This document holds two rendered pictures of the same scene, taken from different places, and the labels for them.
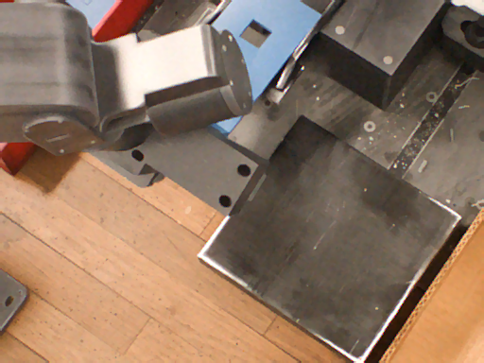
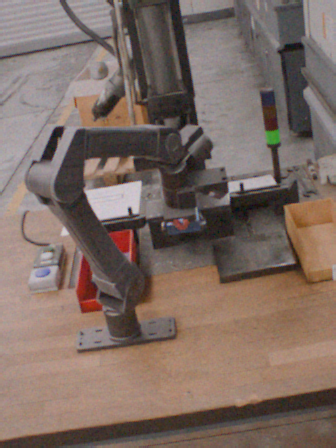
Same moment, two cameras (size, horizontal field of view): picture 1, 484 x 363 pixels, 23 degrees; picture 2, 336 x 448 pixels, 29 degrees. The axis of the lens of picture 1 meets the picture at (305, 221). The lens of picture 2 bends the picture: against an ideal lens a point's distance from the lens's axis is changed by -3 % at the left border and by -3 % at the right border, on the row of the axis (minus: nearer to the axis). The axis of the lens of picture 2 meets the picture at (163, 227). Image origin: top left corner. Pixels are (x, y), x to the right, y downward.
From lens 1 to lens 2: 1.12 m
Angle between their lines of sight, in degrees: 50
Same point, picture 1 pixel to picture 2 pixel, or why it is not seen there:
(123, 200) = (179, 289)
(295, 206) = (234, 253)
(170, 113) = (195, 148)
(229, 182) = (221, 174)
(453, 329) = (310, 248)
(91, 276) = (189, 305)
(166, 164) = (200, 182)
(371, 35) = (214, 203)
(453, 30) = (235, 195)
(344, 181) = (242, 243)
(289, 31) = not seen: hidden behind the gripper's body
